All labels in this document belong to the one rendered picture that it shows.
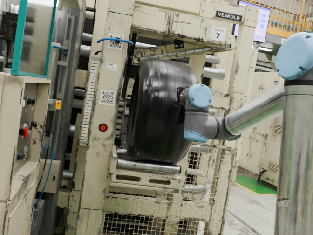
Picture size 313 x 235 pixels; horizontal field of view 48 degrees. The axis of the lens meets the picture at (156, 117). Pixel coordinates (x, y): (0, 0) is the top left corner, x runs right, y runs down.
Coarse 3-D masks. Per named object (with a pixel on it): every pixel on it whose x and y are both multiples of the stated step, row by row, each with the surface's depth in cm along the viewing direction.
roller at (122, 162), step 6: (120, 162) 178; (126, 162) 179; (132, 162) 179; (138, 162) 180; (144, 162) 181; (150, 162) 182; (138, 168) 180; (144, 168) 180; (150, 168) 181; (156, 168) 181; (162, 168) 182; (168, 168) 182; (174, 168) 183; (180, 168) 184
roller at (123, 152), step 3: (117, 150) 206; (120, 150) 206; (123, 150) 207; (126, 150) 207; (117, 153) 205; (120, 153) 206; (123, 153) 206; (126, 153) 206; (120, 156) 207; (123, 156) 207; (126, 156) 207; (129, 156) 207
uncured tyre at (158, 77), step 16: (144, 64) 182; (160, 64) 178; (176, 64) 183; (144, 80) 172; (160, 80) 170; (176, 80) 172; (192, 80) 175; (144, 96) 168; (160, 96) 167; (176, 96) 168; (144, 112) 166; (160, 112) 166; (176, 112) 167; (128, 128) 209; (144, 128) 167; (160, 128) 167; (176, 128) 168; (128, 144) 187; (144, 144) 171; (160, 144) 171; (176, 144) 172; (144, 160) 182; (160, 160) 181; (176, 160) 181
